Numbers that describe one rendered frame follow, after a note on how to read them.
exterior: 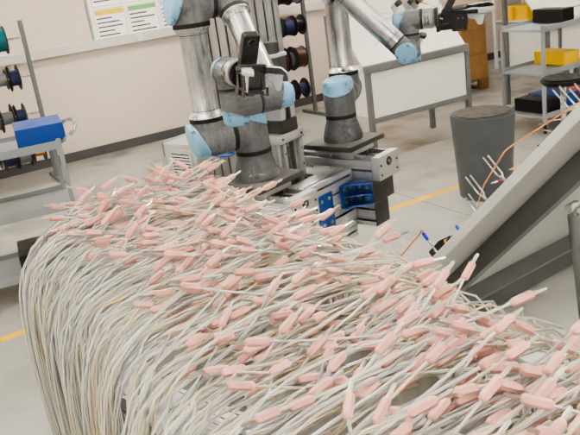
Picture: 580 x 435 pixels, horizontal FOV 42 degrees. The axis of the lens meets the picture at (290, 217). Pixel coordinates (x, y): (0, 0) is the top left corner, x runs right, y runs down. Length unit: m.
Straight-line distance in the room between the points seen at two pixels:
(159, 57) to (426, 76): 3.44
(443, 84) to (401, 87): 0.48
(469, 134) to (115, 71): 4.77
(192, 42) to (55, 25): 6.46
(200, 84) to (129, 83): 6.65
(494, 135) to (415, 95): 1.73
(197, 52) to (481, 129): 3.34
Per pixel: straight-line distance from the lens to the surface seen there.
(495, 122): 5.42
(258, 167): 2.45
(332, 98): 2.80
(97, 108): 8.93
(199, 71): 2.37
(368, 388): 0.61
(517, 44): 8.57
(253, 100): 2.15
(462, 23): 2.88
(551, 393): 0.59
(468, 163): 5.53
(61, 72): 8.80
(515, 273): 2.17
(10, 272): 5.20
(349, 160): 2.81
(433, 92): 7.16
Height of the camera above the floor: 1.83
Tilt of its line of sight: 19 degrees down
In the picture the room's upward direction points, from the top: 8 degrees counter-clockwise
